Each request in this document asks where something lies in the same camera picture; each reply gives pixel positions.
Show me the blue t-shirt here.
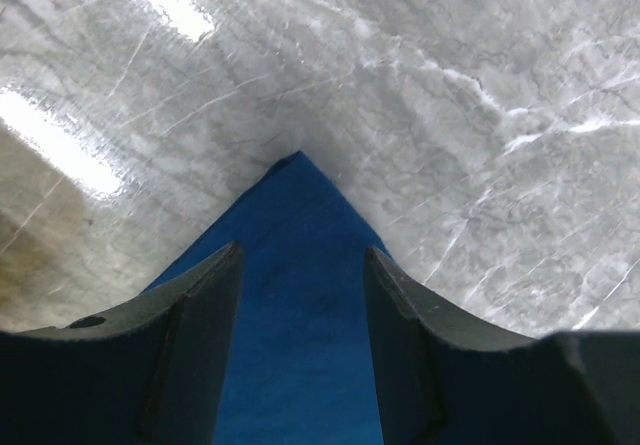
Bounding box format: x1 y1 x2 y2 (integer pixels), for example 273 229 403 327
159 152 383 444

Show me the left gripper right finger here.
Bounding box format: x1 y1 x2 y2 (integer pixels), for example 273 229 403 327
364 248 639 444

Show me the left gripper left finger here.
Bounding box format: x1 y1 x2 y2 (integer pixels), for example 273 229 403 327
1 243 244 444

